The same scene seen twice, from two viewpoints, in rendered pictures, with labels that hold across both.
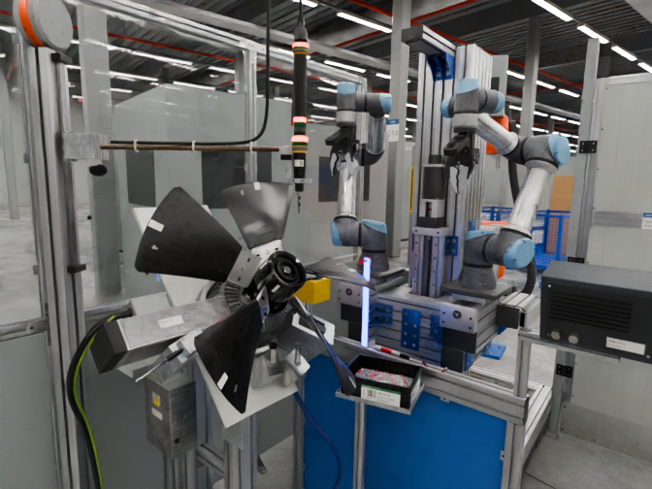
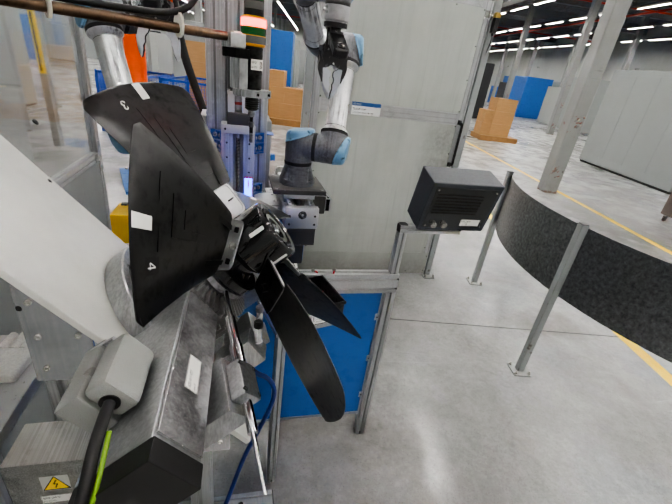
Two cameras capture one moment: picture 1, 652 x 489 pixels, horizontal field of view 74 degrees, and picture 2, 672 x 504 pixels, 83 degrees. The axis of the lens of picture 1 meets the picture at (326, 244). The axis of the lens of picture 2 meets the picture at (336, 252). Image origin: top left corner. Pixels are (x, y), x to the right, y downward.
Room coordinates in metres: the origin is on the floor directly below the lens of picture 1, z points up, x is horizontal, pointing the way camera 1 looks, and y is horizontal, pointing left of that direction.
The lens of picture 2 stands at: (0.63, 0.58, 1.52)
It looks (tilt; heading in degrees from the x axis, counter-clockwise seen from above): 26 degrees down; 305
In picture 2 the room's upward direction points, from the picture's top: 8 degrees clockwise
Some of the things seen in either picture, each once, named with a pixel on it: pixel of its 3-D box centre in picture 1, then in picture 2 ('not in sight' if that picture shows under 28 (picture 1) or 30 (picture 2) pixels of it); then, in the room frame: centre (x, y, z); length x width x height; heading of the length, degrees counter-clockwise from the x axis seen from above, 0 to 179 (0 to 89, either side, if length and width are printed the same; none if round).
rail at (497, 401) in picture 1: (389, 365); (275, 281); (1.42, -0.23, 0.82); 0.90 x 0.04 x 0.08; 50
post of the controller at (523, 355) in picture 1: (522, 362); (398, 248); (1.15, -0.56, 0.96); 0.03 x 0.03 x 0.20; 50
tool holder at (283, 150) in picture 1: (296, 164); (248, 66); (1.21, 0.09, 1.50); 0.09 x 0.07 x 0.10; 85
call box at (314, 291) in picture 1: (307, 288); (146, 225); (1.68, 0.07, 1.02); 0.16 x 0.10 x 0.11; 50
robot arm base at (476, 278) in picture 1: (476, 274); (297, 171); (1.71, -0.62, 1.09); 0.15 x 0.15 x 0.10
